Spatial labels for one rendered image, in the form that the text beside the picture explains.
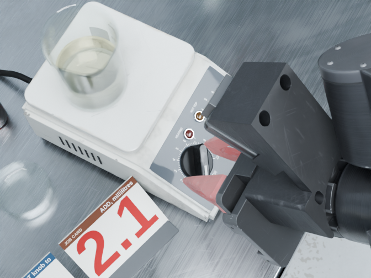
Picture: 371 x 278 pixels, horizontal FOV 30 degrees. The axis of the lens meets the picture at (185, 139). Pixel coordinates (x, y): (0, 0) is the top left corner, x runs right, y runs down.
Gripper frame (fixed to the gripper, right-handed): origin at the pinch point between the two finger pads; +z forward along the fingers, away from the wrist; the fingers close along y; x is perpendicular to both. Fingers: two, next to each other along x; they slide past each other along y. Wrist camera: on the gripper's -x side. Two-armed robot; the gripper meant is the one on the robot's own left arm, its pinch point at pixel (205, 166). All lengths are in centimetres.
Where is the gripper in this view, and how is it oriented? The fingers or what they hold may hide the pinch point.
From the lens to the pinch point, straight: 54.4
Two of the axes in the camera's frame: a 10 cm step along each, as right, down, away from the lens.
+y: -4.9, 8.1, -3.1
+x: 5.9, 5.8, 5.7
